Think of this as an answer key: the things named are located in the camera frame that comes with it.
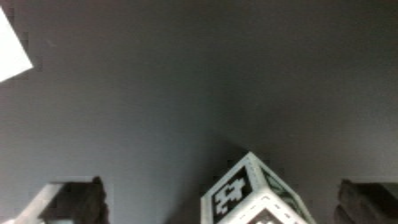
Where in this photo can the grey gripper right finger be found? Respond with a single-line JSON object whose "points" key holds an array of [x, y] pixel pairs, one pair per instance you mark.
{"points": [[369, 203]]}

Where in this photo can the white tagged cube nut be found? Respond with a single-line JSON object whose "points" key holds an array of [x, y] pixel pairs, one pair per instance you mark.
{"points": [[252, 198]]}

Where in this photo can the white chair back frame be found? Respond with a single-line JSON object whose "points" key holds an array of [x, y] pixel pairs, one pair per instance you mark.
{"points": [[15, 60]]}

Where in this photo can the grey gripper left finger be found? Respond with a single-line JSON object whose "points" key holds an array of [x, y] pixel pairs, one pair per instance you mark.
{"points": [[71, 203]]}

